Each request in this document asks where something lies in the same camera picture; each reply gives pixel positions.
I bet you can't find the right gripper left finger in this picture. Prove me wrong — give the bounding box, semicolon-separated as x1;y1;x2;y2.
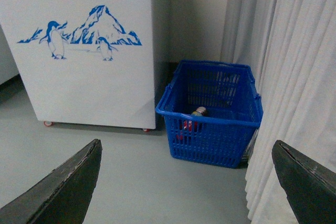
1;139;102;223

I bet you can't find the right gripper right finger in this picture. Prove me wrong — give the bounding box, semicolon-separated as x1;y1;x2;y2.
271;140;335;223

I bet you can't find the iced tea drink bottle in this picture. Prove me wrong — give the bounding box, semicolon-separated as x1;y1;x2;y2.
176;106;207;141

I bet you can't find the blue plastic shopping basket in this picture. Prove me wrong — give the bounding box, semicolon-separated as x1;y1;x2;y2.
155;60;263;168

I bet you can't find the white chest freezer blue rim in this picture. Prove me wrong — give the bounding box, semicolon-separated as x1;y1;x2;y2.
1;0;156;129

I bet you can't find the white curtain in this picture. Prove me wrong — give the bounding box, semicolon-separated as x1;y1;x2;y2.
221;0;335;223

